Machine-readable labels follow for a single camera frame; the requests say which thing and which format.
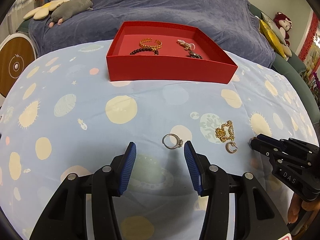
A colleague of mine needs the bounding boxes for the pearl bracelet with heart pendant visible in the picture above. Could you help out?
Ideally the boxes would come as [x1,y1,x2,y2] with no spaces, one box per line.
[177,39,195,50]

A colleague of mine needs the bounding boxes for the blue-grey blanket covered sofa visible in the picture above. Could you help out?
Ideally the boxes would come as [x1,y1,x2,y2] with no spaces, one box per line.
[28,0,275,68]

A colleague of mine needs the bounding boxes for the white machine with wooden disc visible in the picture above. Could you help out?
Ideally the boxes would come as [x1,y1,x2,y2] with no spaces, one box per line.
[0,32,35,98]

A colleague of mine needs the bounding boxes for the green sofa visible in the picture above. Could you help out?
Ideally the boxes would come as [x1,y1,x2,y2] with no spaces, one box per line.
[249,4,315,98]

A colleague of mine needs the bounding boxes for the purple flowers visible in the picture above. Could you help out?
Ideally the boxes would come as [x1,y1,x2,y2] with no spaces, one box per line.
[304,70,320,90]

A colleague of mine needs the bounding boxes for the grey plush animal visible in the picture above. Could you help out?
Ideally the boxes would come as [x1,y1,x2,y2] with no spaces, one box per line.
[49,0,95,27]

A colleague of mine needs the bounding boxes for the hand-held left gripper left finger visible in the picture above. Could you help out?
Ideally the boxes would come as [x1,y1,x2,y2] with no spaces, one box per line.
[29,142,137,240]

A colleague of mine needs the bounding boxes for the red cardboard box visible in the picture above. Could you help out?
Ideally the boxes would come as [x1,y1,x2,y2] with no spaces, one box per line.
[106,21,238,84]

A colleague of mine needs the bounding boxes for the dark beaded bracelet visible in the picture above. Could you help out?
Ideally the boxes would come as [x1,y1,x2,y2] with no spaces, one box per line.
[130,48,159,55]

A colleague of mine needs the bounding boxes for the person's right hand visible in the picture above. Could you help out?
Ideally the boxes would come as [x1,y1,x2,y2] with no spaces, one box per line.
[287,194,320,230]

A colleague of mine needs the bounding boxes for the silver stone ring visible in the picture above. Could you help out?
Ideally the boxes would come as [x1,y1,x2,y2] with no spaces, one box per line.
[162,134,185,149]

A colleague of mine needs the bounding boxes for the red monkey plush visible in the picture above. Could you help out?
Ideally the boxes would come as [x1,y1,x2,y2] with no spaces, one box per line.
[273,12,293,47]

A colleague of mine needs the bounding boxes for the gold chain bracelet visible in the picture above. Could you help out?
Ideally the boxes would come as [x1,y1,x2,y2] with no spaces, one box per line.
[215,120,236,142]

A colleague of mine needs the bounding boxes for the flower-shaped cushion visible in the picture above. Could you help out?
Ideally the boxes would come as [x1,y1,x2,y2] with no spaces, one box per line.
[23,0,68,20]

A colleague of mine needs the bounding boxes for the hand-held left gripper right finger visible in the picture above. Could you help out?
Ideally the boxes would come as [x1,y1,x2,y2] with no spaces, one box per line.
[184,140,290,240]

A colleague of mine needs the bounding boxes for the gold bangle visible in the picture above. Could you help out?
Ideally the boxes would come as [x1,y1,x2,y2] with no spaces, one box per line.
[139,38,163,50]

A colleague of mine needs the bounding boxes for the grey cushion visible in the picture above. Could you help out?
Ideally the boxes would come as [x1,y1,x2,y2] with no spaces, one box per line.
[261,11,288,45]

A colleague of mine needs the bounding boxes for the yellow cushion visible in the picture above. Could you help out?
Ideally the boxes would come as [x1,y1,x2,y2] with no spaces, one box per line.
[259,19,287,58]

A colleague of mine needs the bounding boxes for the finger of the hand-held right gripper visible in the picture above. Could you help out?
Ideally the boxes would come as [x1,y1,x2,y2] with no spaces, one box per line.
[257,134,320,155]
[251,137,313,170]

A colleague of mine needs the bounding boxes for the red and white wall hanging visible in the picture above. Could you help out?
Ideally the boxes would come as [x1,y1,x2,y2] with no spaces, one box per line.
[300,12,320,63]

